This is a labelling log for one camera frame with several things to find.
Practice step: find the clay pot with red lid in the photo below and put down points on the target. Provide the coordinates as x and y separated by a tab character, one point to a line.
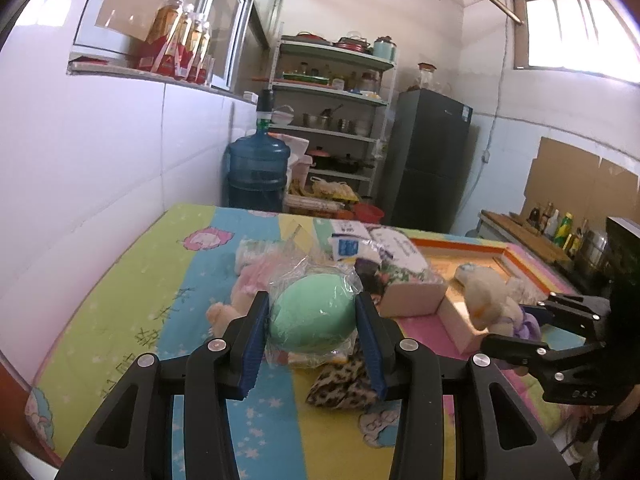
319	156

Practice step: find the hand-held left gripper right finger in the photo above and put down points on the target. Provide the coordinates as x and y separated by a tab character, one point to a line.
371	350

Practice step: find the glass jar with red lid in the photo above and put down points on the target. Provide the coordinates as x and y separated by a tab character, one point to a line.
426	76

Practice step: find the aluminium sliding window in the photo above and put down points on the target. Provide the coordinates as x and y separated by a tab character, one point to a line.
150	0

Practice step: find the dark grey refrigerator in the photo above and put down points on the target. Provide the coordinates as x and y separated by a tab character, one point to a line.
430	160

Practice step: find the red flat box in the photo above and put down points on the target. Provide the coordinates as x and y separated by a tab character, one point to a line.
87	64

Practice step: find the cardboard sheet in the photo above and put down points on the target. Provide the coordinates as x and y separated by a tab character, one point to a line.
575	180

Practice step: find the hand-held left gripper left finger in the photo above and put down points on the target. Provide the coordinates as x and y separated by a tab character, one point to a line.
252	347

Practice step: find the teal canister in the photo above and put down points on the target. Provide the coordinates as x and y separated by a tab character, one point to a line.
385	49

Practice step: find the white metal shelf rack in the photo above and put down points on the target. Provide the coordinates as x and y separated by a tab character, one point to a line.
325	90

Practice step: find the pink and beige plush doll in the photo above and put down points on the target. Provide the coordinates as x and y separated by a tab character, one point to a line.
255	277

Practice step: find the metal pot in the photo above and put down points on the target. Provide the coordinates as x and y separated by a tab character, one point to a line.
592	250

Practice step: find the blue water jug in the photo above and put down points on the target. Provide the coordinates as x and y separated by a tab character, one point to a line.
257	170

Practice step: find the small barred window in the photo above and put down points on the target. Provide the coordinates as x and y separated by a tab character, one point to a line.
575	30

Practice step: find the red plastic basin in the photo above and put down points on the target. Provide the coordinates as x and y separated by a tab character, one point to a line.
369	212

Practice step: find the colourful cartoon bed sheet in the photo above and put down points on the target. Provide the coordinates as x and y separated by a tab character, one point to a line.
150	310

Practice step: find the leopard print cloth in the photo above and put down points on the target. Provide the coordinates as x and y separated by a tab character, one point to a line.
340	385

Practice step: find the red pot with glass lid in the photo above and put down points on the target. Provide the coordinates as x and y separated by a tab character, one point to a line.
352	42

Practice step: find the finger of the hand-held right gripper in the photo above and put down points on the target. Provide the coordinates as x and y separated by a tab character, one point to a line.
575	310
520	352

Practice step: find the white plastic bottle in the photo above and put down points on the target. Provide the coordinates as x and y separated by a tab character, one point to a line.
552	224

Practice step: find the black wok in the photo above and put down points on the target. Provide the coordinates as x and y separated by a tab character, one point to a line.
350	164

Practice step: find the beige plush toy purple dress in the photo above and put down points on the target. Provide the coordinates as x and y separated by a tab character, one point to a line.
487	295

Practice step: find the black cloth item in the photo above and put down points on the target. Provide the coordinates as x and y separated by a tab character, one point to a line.
367	270

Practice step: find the orange rimmed cardboard box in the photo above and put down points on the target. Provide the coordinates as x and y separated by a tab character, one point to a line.
500	252

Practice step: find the dark sauce bottle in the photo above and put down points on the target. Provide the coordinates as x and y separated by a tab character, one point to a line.
537	217

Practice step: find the white bowl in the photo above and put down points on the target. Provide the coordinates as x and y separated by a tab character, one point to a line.
283	116

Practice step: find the black water pump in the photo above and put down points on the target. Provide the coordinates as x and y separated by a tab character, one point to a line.
264	107

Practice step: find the plastic bag of food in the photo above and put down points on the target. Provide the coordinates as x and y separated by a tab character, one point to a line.
332	189

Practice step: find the blue and white tissue pack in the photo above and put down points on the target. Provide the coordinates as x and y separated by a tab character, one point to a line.
350	242

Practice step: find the green plastic bottle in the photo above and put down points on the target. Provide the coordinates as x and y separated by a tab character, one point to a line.
565	230

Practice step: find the red label drink bottle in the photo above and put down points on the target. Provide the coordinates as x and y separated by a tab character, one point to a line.
206	57
184	45
196	52
160	35

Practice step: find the white cardboard box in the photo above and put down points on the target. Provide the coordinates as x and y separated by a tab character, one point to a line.
400	260

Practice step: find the green foam egg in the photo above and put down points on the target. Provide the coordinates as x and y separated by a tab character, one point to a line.
310	312

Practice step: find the white flour sack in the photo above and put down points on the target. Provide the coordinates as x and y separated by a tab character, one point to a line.
292	145

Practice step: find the bunch of bananas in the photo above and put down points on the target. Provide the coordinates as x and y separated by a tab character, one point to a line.
298	190

